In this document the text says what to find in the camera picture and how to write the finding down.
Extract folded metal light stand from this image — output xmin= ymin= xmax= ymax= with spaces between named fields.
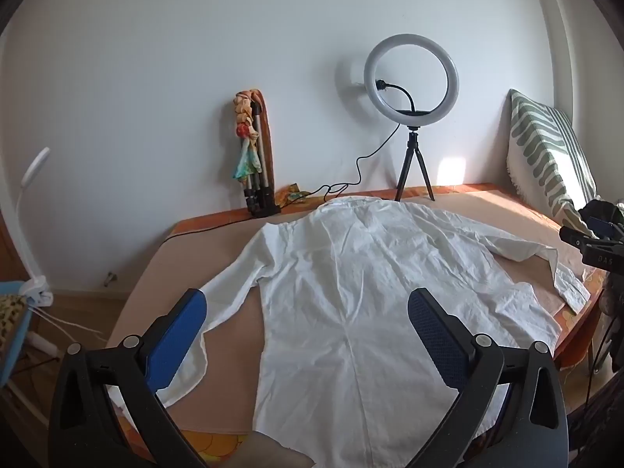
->
xmin=241 ymin=90 xmax=282 ymax=218

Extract blue chair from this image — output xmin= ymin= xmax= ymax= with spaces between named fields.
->
xmin=0 ymin=280 xmax=37 ymax=391

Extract thin black hanging cables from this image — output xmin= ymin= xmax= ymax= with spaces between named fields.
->
xmin=587 ymin=297 xmax=616 ymax=376

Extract white long-sleeved shirt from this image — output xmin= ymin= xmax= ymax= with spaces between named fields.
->
xmin=105 ymin=195 xmax=593 ymax=468

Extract white clamp desk lamp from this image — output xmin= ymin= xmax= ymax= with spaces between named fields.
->
xmin=14 ymin=147 xmax=54 ymax=308

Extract ring light black cable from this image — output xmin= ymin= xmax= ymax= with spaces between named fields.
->
xmin=166 ymin=122 xmax=406 ymax=241

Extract colourful knotted scarf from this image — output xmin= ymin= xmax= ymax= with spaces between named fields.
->
xmin=231 ymin=90 xmax=266 ymax=186

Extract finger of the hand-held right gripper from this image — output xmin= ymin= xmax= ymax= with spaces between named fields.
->
xmin=560 ymin=225 xmax=593 ymax=250
xmin=587 ymin=214 xmax=624 ymax=239

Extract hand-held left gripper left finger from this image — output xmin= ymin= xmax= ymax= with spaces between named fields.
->
xmin=48 ymin=289 xmax=208 ymax=468

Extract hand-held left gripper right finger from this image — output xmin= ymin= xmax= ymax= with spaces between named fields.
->
xmin=407 ymin=287 xmax=570 ymax=468

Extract leopard print cloth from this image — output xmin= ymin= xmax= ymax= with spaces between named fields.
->
xmin=0 ymin=292 xmax=27 ymax=347

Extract green striped pillow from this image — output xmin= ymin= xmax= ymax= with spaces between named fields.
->
xmin=507 ymin=89 xmax=598 ymax=227

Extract white floor cable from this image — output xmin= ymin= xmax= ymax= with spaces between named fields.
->
xmin=27 ymin=302 xmax=105 ymax=354

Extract small colourful cloth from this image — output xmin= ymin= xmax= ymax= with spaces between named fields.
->
xmin=275 ymin=183 xmax=313 ymax=206

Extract white ring light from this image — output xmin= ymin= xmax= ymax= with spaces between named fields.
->
xmin=363 ymin=34 xmax=460 ymax=125

